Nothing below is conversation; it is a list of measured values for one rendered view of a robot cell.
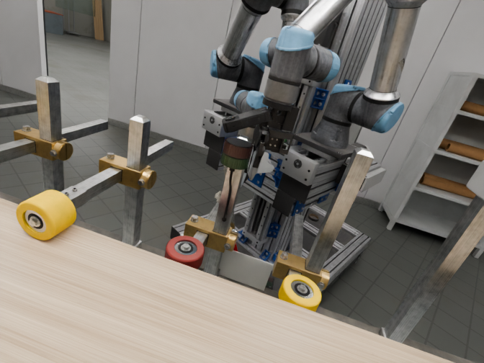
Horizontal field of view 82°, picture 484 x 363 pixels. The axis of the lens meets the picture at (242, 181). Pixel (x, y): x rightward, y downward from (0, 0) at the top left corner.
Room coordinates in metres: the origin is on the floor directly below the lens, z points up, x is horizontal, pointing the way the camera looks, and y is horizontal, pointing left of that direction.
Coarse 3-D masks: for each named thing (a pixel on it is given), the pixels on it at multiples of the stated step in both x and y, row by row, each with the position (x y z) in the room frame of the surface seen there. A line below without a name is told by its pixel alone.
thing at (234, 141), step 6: (228, 138) 0.56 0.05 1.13; (234, 138) 0.57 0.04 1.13; (240, 138) 0.58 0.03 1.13; (234, 144) 0.53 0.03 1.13; (240, 144) 0.54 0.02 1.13; (246, 144) 0.55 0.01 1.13; (228, 168) 0.58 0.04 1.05; (228, 192) 0.57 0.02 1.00; (228, 198) 0.57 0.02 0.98; (228, 204) 0.57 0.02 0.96
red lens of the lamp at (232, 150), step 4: (224, 144) 0.54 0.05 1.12; (228, 144) 0.53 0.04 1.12; (224, 148) 0.54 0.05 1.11; (228, 148) 0.53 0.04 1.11; (232, 148) 0.52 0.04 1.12; (236, 148) 0.52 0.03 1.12; (240, 148) 0.52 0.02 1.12; (244, 148) 0.53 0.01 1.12; (248, 148) 0.53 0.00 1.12; (252, 148) 0.55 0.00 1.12; (224, 152) 0.53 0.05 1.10; (228, 152) 0.53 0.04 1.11; (232, 152) 0.52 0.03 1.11; (236, 152) 0.52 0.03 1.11; (240, 152) 0.52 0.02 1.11; (244, 152) 0.53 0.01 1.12; (248, 152) 0.53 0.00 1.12; (236, 156) 0.52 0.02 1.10; (240, 156) 0.52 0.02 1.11; (244, 156) 0.53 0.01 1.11; (248, 156) 0.54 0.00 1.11
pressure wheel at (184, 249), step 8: (176, 240) 0.47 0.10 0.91; (184, 240) 0.48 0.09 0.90; (192, 240) 0.48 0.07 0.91; (168, 248) 0.44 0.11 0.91; (176, 248) 0.45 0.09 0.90; (184, 248) 0.45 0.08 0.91; (192, 248) 0.46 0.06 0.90; (200, 248) 0.46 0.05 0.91; (168, 256) 0.43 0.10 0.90; (176, 256) 0.42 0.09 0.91; (184, 256) 0.43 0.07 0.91; (192, 256) 0.43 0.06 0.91; (200, 256) 0.44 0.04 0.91; (184, 264) 0.42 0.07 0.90; (192, 264) 0.43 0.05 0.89; (200, 264) 0.45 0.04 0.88
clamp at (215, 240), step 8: (192, 224) 0.59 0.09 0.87; (200, 224) 0.60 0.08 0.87; (208, 224) 0.61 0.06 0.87; (184, 232) 0.58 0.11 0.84; (192, 232) 0.58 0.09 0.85; (208, 232) 0.58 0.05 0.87; (216, 232) 0.58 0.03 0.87; (232, 232) 0.60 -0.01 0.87; (208, 240) 0.58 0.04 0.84; (216, 240) 0.57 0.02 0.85; (224, 240) 0.57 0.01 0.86; (232, 240) 0.58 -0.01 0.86; (216, 248) 0.57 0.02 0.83; (224, 248) 0.57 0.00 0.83; (232, 248) 0.57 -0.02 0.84
